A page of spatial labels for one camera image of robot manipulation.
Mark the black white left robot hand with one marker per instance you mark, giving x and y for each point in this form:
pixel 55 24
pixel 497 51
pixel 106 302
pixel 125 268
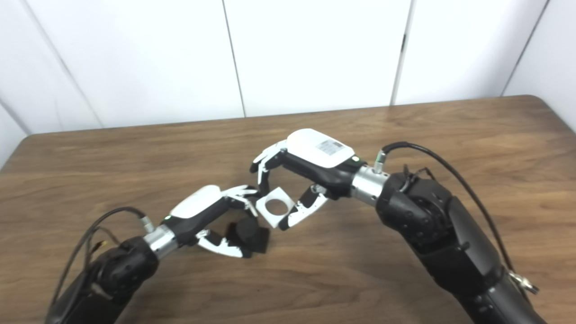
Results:
pixel 195 207

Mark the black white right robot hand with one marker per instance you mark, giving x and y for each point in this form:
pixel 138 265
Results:
pixel 315 155

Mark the black peg with square base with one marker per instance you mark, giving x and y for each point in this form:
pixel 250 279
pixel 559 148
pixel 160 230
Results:
pixel 252 234

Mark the white square piece with hole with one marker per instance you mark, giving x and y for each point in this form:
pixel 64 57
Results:
pixel 265 216

